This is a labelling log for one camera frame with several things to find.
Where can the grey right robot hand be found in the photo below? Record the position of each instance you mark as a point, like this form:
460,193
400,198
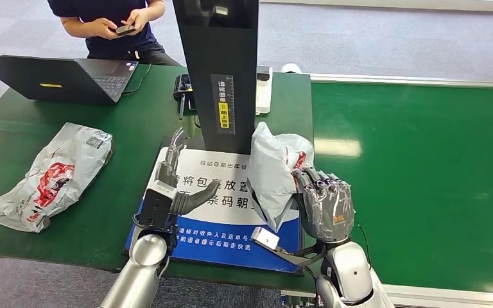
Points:
327,208

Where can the person's left hand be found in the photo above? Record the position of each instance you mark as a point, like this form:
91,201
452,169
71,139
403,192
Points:
136,17

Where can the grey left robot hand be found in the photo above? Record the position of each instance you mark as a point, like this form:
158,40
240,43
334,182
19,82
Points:
187,202

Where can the person's right hand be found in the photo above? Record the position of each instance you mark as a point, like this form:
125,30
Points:
102,29

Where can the black smartphone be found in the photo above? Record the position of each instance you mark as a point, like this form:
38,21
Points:
125,29

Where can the smooth white courier package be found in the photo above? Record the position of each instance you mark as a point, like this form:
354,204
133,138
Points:
272,178

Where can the green conveyor belt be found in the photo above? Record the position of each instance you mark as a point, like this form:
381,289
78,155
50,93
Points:
442,183

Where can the crumpled white courier package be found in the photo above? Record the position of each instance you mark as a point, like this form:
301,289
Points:
53,178

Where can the person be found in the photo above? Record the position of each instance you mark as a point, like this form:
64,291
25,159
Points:
110,10

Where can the white and blue instruction mat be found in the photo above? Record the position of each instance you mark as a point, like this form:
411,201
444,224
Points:
216,242

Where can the black laptop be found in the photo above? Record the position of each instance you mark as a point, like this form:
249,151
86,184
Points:
51,80

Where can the black handheld controller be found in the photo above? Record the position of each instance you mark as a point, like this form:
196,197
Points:
183,87

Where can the black ruler label yellow patch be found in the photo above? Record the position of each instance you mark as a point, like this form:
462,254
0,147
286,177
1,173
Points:
223,106

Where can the white power strip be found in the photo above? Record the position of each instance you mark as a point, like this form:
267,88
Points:
264,95

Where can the black power adapter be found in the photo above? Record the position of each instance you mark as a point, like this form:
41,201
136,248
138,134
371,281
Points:
263,73

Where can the white round object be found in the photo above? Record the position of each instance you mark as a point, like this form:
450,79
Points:
290,68

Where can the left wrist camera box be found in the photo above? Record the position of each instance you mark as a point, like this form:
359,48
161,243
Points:
157,206

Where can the silver conveyor side rail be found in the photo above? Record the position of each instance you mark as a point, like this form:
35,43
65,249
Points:
450,299
412,80

